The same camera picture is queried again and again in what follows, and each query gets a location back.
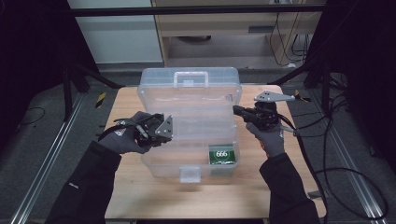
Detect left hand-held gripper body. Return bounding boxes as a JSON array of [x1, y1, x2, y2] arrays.
[[134, 113, 175, 148]]

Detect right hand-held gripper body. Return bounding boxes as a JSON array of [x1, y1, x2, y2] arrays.
[[253, 90, 296, 132]]

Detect small green cardboard box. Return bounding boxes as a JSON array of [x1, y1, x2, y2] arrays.
[[207, 143, 237, 166]]

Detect clear plastic storage box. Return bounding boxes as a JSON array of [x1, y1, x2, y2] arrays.
[[136, 66, 244, 184]]

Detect person's right hand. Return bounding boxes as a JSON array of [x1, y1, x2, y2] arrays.
[[245, 121, 286, 159]]

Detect person's left hand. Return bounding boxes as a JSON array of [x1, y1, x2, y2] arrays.
[[97, 110, 157, 155]]

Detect yellow black striped tape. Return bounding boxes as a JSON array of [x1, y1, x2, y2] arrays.
[[293, 89, 313, 104], [94, 91, 107, 109]]

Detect black metal stand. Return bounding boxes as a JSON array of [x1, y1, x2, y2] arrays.
[[61, 55, 126, 123], [268, 58, 347, 117]]

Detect light wooden desk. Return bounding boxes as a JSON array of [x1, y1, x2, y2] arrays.
[[150, 0, 327, 69]]

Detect small grey metal piece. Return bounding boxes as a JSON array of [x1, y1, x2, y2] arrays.
[[307, 189, 325, 201]]

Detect white cabinet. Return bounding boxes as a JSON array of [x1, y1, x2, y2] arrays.
[[66, 0, 164, 65]]

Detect black curtain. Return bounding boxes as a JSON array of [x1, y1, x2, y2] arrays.
[[305, 0, 396, 173], [0, 0, 98, 151]]

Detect black floor cables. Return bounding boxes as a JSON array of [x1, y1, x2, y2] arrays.
[[291, 92, 353, 138]]

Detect right hand-held gripper black cable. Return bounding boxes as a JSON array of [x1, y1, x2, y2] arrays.
[[277, 113, 389, 224]]

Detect hanging black desk cables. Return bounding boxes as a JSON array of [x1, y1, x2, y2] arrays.
[[268, 11, 313, 68]]

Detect aluminium floor rail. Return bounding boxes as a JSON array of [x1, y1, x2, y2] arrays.
[[307, 89, 388, 224], [8, 92, 86, 224]]

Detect thin black floor cable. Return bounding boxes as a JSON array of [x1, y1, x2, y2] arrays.
[[18, 106, 47, 126]]

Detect black horizontal frame bar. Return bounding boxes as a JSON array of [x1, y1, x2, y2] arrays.
[[69, 4, 327, 19]]

